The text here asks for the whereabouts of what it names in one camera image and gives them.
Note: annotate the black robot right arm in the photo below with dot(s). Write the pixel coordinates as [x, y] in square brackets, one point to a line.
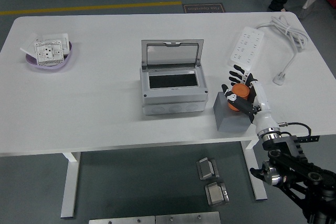
[288, 161]

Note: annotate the white printed socket module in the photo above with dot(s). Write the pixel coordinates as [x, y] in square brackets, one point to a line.
[47, 51]

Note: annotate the flat metal plate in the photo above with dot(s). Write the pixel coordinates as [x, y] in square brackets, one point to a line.
[120, 220]
[187, 218]

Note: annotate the purple shallow bowl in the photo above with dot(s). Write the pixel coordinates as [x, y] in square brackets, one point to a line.
[52, 68]

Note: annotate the orange cylinder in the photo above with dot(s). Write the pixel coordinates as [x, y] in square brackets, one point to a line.
[240, 91]

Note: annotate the brown floor sign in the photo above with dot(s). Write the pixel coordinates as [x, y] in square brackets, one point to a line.
[203, 8]

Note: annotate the yellow floor tape line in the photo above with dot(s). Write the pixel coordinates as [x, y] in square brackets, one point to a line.
[92, 7]

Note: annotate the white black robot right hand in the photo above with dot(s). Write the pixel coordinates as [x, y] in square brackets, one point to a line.
[262, 119]

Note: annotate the small metal block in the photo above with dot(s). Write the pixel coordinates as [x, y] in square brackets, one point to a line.
[216, 195]
[207, 169]

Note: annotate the grey cube with round hole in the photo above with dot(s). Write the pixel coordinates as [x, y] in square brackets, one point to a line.
[228, 119]

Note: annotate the white table leg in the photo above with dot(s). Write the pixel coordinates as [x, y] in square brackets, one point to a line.
[69, 187]
[256, 182]

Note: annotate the white flat cover plate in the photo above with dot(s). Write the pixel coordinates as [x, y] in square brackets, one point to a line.
[27, 45]

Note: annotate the black table control panel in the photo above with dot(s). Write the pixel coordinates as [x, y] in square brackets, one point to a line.
[313, 138]

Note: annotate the white square switch plate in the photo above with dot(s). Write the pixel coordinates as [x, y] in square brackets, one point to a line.
[56, 36]

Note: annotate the grey box with clear lid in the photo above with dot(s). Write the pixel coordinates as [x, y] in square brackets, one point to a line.
[173, 103]

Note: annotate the white power strip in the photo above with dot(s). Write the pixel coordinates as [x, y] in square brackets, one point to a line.
[246, 45]

